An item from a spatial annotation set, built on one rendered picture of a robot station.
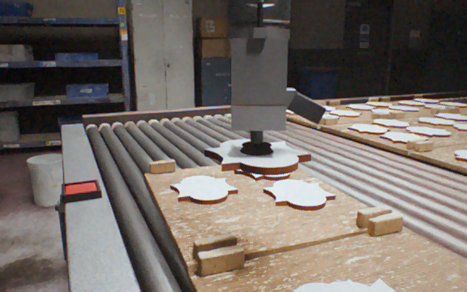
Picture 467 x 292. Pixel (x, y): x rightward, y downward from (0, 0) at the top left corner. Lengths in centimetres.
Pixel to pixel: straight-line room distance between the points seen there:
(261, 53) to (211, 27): 509
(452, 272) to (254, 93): 34
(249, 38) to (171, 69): 483
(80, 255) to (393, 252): 45
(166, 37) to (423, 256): 486
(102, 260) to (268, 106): 33
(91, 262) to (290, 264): 28
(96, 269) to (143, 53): 471
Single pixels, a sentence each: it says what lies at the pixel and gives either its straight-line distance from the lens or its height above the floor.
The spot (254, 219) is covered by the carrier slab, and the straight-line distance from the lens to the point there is 63.
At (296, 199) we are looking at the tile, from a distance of 69.
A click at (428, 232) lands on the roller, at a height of 91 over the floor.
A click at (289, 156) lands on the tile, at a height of 108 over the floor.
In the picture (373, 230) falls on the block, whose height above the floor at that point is 95.
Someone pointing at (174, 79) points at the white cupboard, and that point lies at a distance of 526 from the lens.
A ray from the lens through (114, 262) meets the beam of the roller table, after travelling 58.
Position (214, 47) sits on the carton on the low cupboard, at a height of 126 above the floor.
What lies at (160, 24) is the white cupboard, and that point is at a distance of 522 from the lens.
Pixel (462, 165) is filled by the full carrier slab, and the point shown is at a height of 94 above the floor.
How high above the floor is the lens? 120
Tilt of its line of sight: 14 degrees down
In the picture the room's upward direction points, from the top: straight up
